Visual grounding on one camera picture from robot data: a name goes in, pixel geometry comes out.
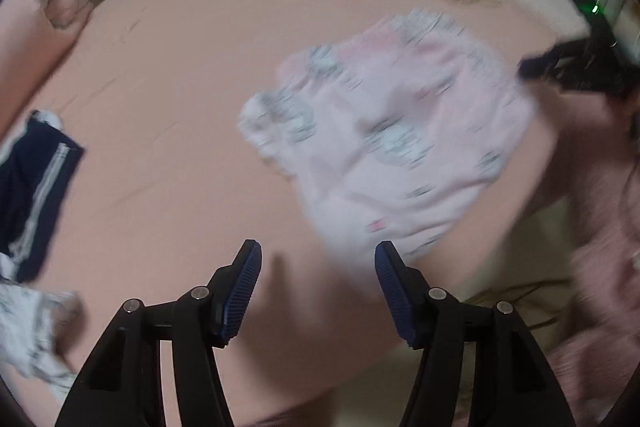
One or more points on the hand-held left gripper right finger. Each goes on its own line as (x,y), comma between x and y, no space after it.
(395,297)

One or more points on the pink bear-print pajama top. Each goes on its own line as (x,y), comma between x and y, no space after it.
(400,142)

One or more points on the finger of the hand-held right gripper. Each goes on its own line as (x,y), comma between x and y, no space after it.
(555,64)

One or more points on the navy white-striped garment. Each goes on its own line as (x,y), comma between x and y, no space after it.
(35,192)

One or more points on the white shirt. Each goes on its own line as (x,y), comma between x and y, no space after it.
(47,119)

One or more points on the rolled pink duvet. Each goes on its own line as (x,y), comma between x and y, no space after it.
(35,32)

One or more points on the light blue printed garment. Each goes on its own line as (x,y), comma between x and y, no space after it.
(35,337)

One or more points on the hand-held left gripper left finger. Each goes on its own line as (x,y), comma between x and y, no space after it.
(242,292)

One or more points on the bed with pink sheet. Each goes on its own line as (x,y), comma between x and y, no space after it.
(175,117)

